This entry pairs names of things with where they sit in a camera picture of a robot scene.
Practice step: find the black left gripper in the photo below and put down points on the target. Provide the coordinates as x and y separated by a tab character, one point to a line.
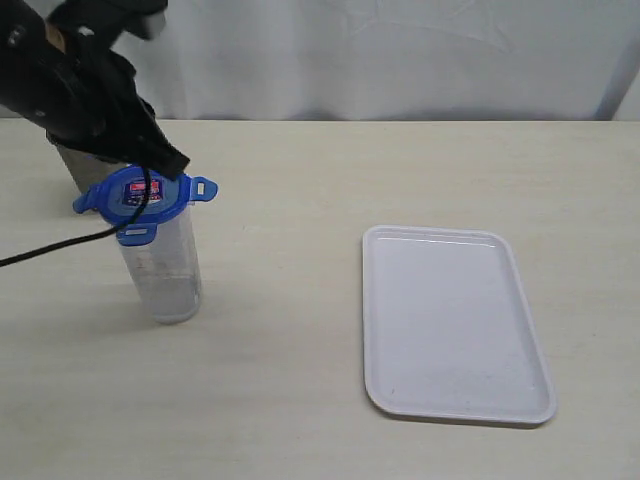
87	105

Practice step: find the blue container lid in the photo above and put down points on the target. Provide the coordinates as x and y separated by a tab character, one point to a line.
125	197

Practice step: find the stainless steel cup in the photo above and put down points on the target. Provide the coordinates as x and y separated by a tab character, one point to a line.
84	168

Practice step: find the clear plastic tall container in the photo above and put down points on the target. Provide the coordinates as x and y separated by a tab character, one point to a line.
163	264

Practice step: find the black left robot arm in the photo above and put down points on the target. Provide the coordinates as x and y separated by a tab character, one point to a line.
80	29

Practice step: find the white background curtain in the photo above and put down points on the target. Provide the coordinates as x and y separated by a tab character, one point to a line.
392	60

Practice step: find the white plastic tray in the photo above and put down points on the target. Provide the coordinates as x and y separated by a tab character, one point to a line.
448	333

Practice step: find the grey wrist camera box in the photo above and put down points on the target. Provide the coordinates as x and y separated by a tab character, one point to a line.
146	27

